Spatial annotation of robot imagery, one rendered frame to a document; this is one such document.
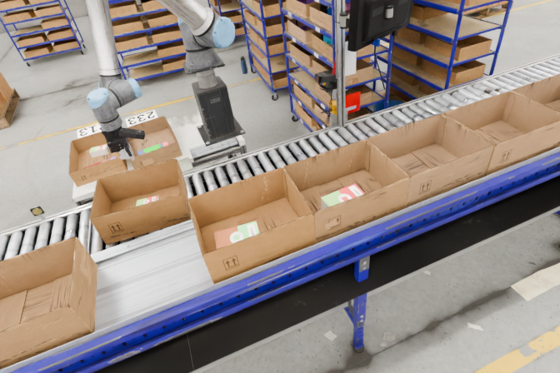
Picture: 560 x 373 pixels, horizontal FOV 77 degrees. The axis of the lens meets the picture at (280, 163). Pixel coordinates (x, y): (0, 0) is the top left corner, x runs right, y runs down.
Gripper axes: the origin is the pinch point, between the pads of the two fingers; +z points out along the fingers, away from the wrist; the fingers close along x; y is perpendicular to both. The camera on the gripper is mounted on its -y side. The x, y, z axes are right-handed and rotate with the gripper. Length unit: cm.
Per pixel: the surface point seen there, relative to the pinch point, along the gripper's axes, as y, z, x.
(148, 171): -3.8, 10.1, 0.8
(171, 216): -9.0, 15.2, 30.8
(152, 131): -6, 29, -60
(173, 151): -17.0, 22.1, -23.9
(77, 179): 36.3, 22.1, -25.0
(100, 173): 24.7, 23.1, -25.5
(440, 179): -113, -7, 79
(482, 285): -159, 90, 92
